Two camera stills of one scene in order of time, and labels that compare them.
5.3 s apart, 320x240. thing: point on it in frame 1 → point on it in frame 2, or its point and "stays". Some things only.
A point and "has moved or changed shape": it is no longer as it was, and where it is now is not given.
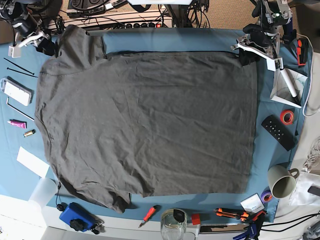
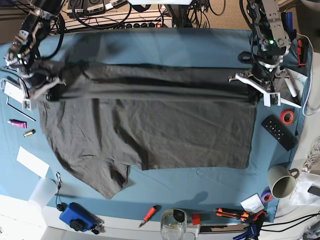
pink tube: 22,124 stays
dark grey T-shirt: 150,124 has moved or changed shape
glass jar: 173,224 stays
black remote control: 280,131 stays
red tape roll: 287,116 stays
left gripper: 263,42 → 262,79
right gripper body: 14,51 → 35,82
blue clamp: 256,227 stays
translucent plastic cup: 45,190 stays
